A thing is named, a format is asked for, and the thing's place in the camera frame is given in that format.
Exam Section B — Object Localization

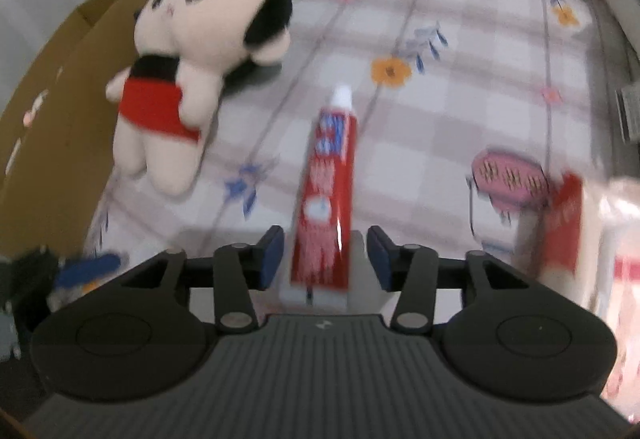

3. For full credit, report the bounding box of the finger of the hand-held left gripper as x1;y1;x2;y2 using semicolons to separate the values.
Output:
55;253;123;290

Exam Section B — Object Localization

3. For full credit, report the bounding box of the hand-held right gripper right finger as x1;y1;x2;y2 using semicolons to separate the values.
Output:
366;225;531;334

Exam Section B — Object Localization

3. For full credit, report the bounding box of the plush doll red dress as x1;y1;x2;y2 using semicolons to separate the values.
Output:
106;0;305;195

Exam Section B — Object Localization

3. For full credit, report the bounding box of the brown cardboard box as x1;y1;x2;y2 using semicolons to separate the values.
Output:
0;0;173;260

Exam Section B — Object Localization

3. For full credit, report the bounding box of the red toothpaste tube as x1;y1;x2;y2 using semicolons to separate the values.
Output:
290;85;361;287

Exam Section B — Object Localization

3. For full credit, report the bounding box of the plaid bed sheet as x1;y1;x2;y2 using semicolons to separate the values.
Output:
85;0;626;320

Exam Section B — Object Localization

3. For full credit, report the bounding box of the wet wipes pack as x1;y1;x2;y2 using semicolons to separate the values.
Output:
542;172;640;415

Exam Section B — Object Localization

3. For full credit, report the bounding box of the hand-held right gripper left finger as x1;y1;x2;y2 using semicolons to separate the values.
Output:
117;225;286;334

